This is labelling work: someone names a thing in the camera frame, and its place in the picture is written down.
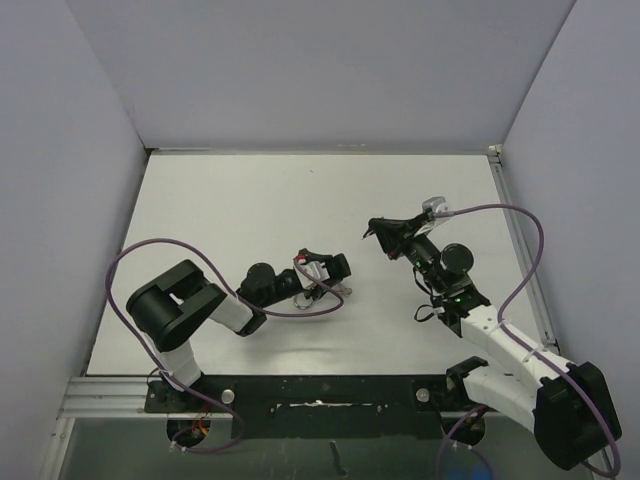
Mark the small silver keys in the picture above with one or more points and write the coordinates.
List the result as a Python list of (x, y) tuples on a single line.
[(344, 290)]

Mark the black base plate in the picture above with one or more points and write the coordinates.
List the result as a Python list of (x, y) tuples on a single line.
[(330, 407)]

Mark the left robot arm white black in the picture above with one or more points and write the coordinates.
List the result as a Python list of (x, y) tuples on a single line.
[(170, 308)]

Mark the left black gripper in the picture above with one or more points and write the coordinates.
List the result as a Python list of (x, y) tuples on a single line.
[(317, 289)]

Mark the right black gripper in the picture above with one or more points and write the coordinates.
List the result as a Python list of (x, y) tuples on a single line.
[(396, 236)]

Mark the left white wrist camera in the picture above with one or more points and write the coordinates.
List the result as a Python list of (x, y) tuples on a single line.
[(316, 270)]

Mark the brass padlock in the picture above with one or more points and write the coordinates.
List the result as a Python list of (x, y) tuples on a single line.
[(301, 302)]

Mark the aluminium right rail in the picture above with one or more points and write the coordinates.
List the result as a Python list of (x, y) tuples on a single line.
[(517, 223)]

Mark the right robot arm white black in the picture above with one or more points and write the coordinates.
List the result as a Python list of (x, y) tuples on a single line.
[(566, 406)]

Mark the black-headed keys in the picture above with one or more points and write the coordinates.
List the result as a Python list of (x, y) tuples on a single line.
[(366, 235)]

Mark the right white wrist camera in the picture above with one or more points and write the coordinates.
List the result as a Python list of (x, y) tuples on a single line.
[(437, 212)]

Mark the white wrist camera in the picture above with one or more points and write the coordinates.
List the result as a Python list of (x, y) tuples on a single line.
[(316, 270), (437, 212)]

